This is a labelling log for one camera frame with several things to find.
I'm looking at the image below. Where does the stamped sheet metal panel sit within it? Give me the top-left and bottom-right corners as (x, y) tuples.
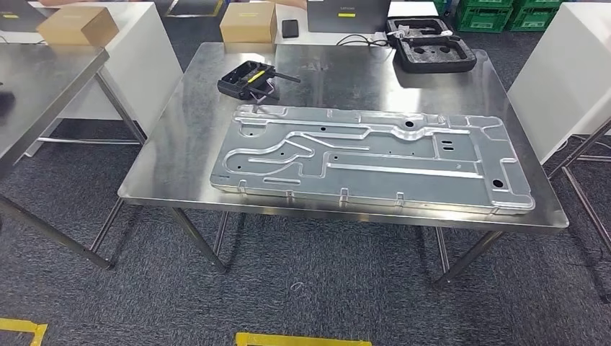
(209, 104), (537, 216)

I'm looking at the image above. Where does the cardboard box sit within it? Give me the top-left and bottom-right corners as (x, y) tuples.
(219, 1), (279, 45)
(35, 5), (120, 48)

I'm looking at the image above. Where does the white desk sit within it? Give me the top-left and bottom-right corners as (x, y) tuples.
(0, 1), (184, 159)
(507, 1), (611, 164)
(274, 0), (440, 48)

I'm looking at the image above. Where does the black foam case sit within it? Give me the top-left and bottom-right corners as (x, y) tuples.
(385, 17), (478, 74)

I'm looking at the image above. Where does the black cable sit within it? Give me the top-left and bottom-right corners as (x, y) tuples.
(336, 34), (390, 48)

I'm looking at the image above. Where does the grey laptop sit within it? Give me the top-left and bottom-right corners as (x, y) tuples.
(306, 0), (391, 35)

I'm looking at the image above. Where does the stainless steel table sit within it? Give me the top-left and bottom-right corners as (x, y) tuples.
(117, 42), (570, 288)
(548, 117), (611, 304)
(0, 43), (149, 271)

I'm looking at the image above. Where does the black remote controller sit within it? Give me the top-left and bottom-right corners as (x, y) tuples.
(217, 61), (302, 104)

